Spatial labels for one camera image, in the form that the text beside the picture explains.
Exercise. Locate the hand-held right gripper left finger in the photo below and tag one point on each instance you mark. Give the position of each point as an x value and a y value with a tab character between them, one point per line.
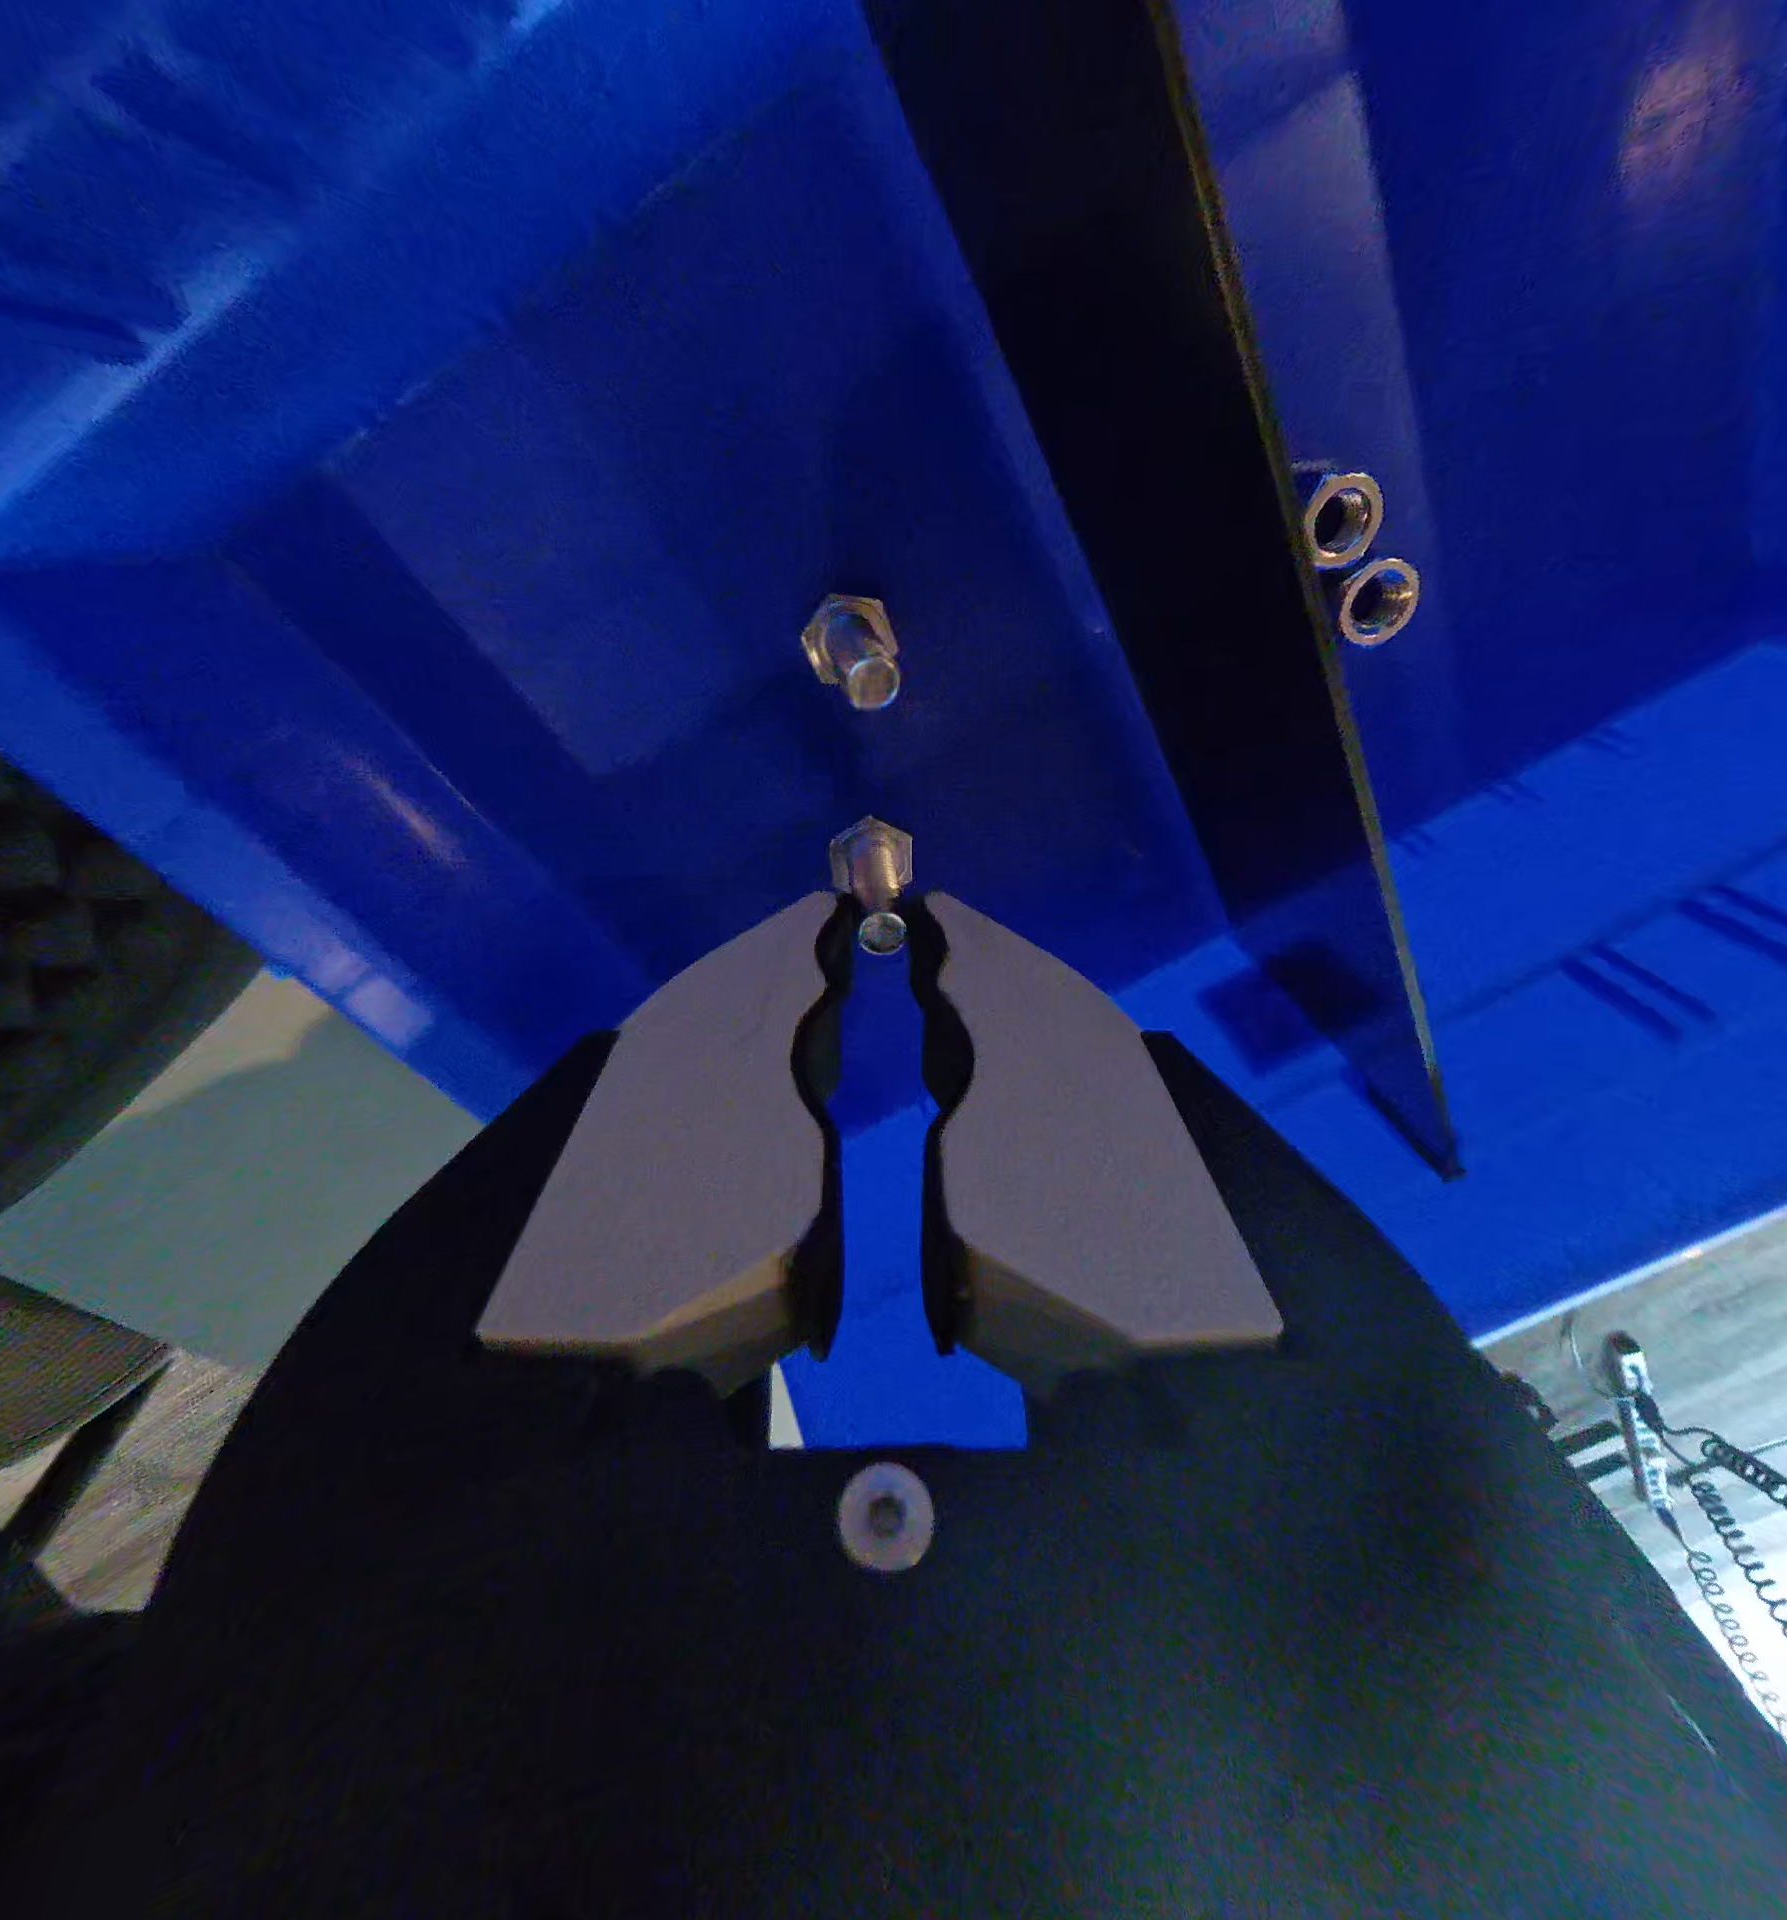
668	1170

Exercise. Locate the steel hex nut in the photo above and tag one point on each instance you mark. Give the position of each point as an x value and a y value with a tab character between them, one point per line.
1380	603
1342	518

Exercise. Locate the blue divided plastic bin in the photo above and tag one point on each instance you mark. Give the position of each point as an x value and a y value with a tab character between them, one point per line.
534	451

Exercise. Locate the black bin divider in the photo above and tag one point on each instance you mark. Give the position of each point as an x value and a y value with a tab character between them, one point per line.
1133	451

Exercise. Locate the steel hex bolt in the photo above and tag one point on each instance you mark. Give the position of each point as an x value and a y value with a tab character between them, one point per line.
850	653
872	863

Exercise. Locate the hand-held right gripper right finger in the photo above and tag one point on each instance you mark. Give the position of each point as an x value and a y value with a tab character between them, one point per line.
1087	1186

